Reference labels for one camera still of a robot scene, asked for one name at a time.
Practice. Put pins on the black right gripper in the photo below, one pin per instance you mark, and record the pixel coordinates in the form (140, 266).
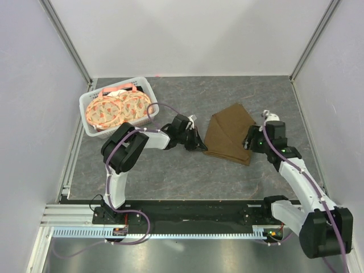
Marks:
(253, 132)

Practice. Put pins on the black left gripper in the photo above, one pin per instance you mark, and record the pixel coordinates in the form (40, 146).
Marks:
(196, 141)

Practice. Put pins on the brown cloth napkin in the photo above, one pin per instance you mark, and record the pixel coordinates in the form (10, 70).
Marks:
(226, 134)

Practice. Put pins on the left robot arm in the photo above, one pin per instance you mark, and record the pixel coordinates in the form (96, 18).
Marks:
(123, 149)

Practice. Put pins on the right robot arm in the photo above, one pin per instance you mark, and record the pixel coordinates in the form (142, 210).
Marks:
(324, 228)

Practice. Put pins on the white plastic basket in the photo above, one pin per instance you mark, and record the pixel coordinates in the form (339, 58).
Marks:
(87, 98)

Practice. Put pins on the white cloth in basket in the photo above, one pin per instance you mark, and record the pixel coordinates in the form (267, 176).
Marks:
(116, 93)

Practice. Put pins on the orange floral mesh bag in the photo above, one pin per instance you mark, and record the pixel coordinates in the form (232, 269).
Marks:
(106, 112)

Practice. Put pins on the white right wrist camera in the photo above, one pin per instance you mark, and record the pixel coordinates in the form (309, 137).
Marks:
(268, 116)

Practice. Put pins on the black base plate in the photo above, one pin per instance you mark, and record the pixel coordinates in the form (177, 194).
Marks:
(242, 212)

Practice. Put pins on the slotted cable duct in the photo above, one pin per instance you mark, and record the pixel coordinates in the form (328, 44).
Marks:
(184, 231)

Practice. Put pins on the right aluminium frame post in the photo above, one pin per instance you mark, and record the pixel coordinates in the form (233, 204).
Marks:
(320, 28)

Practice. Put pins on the aluminium frame post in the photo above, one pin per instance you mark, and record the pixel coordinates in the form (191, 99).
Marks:
(320, 28)
(60, 29)

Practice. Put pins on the left aluminium frame post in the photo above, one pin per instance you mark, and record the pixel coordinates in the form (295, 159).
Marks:
(60, 29)

